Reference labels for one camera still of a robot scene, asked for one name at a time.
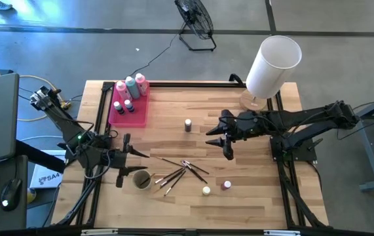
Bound silver frame bracket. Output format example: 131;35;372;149
81;228;119;236
263;229;301;236

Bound black paintbrush tan bristles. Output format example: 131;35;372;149
153;168;186;193

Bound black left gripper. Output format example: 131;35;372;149
104;132;150;189

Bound black fan cable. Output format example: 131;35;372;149
128;22;187;78

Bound pink plastic tray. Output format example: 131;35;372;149
107;81;151;128

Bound white cable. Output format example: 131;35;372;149
19;134;64;142

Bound yellow cable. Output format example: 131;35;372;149
18;74;60;94

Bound large teal paint bottle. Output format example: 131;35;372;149
124;75;141;100

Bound large pink paint bottle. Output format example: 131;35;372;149
135;72;149;96
115;80;132;102

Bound blue-grey metal desk frame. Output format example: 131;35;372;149
339;90;374;193

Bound black computer mouse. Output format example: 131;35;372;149
0;178;23;212

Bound white cardboard box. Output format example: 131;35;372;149
29;163;65;190

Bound black floor fan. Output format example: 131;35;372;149
174;0;217;52

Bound black paintbrush orange bristles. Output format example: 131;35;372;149
139;172;157;187

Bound black desk beam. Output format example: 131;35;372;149
15;139;66;174

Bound thin black paintbrush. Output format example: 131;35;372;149
155;156;184;167

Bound dark grey desk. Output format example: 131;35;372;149
0;155;29;232

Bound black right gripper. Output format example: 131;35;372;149
205;109;266;161

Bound table lamp white shade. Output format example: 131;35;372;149
238;35;303;114

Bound black handle paintbrush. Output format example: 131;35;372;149
180;161;208;184
153;167;185;184
183;160;210;175

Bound white ribbed cup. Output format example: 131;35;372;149
132;169;153;191

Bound flat paintbrush silver ferrule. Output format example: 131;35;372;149
163;170;187;197

